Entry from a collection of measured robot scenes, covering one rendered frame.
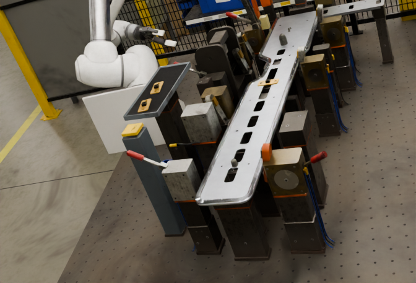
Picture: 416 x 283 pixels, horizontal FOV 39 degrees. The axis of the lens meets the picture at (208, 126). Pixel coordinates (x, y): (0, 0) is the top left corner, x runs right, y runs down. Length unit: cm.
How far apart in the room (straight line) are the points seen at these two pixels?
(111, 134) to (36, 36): 246
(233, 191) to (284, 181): 16
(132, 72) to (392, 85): 119
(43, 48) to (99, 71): 242
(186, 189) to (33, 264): 200
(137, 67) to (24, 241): 162
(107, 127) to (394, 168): 134
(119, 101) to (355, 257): 134
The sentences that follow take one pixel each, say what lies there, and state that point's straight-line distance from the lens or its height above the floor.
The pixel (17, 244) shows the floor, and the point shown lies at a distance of 402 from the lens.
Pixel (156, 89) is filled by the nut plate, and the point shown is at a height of 116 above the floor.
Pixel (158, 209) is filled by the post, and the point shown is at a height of 83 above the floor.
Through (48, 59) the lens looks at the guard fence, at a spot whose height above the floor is 53.
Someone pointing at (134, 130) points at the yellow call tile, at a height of 116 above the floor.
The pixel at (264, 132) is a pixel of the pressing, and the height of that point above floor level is 100.
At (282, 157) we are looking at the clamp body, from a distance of 175.
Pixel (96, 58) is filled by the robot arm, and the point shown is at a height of 114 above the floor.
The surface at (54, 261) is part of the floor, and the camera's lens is 368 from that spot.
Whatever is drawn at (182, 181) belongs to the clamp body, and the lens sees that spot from 188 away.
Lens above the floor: 203
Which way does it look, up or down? 28 degrees down
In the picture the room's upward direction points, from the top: 21 degrees counter-clockwise
